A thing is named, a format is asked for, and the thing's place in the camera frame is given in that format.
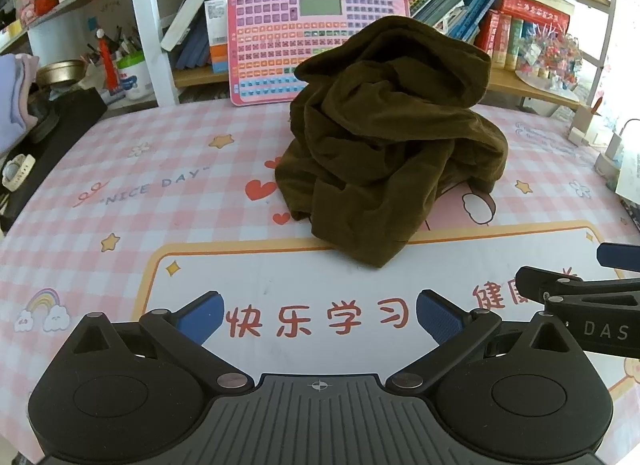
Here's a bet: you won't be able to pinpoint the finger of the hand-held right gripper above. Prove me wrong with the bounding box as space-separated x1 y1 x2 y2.
515 266 640 318
597 242 640 268

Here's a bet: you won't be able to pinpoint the white tub with green lid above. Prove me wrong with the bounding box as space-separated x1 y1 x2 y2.
116 52 153 101

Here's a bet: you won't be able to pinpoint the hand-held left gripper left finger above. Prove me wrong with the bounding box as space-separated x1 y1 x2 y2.
67 291 253 394

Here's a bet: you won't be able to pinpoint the pink checked printed desk mat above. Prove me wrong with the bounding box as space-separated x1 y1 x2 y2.
0 98 640 465

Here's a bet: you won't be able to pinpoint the red tasselled pen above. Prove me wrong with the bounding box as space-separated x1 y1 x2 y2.
96 29 123 96

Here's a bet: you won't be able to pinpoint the stack of lilac clothes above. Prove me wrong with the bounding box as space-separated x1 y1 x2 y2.
0 52 41 156

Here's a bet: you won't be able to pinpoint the white and orange box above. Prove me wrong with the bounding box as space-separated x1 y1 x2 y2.
204 0 236 73

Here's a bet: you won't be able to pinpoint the red dictionaries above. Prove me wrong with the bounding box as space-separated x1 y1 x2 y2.
475 0 571 68

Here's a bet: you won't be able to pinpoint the white smartwatch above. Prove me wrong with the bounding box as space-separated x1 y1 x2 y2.
1 154 37 191

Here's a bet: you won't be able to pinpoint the gold metal bowl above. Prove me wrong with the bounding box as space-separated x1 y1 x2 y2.
36 60 88 88

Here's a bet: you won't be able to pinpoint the bunch of pens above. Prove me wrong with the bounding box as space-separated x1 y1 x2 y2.
85 25 143 66

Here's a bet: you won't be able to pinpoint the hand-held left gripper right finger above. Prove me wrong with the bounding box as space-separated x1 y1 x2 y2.
386 290 576 393

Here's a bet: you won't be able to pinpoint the pink toy learning tablet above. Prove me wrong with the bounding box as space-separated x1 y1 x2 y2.
226 0 412 107

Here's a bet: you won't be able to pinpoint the black case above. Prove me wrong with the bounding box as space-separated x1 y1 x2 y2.
0 88 108 233

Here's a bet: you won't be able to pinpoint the thick white book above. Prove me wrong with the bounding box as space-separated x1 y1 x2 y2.
160 0 227 52

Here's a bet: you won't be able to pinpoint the white charger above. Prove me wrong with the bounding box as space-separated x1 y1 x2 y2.
592 118 640 181

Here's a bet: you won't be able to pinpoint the brown garment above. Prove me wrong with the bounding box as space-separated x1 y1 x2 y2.
274 15 510 270

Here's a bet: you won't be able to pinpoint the colourful candy bouquet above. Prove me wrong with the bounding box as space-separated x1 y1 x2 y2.
515 28 583 93

